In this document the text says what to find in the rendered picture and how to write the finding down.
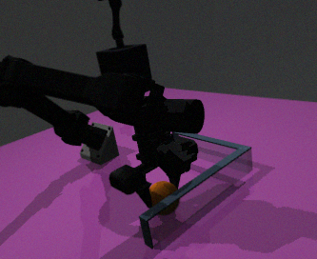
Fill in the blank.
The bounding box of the clear l-shaped low wall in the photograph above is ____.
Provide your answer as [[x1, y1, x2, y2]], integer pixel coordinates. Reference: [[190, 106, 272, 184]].
[[149, 133, 252, 248]]

